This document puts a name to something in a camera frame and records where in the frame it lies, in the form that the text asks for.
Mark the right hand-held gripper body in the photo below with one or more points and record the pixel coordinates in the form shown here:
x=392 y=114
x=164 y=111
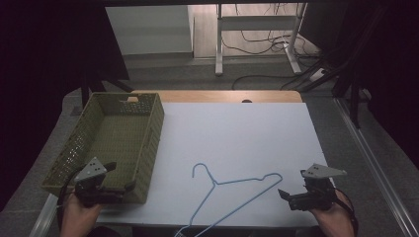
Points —
x=318 y=197

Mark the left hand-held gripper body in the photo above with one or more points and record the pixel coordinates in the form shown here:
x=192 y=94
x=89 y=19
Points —
x=90 y=171

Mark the green plastic basket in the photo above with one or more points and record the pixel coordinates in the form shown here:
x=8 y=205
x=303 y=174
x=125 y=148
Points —
x=118 y=138

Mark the person's right hand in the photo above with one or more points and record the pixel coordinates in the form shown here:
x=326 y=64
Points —
x=337 y=219

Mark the person's left hand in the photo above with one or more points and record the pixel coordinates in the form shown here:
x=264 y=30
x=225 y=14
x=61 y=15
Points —
x=77 y=217

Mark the white table mat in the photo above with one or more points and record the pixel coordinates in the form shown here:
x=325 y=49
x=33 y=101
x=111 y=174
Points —
x=237 y=138

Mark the black stand legs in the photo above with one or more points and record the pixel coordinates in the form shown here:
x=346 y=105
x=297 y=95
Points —
x=95 y=86

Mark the black metal stand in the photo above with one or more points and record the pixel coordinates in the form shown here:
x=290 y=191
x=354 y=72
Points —
x=354 y=98

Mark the white power strip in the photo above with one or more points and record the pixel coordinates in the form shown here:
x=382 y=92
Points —
x=318 y=75

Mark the white cabinet panel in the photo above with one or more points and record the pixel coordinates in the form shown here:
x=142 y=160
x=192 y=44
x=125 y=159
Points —
x=148 y=29

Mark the aluminium rail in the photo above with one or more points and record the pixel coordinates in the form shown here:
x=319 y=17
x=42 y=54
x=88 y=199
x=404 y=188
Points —
x=378 y=164
x=44 y=217

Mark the white metal desk frame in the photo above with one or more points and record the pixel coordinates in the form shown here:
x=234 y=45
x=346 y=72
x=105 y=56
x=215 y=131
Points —
x=257 y=23

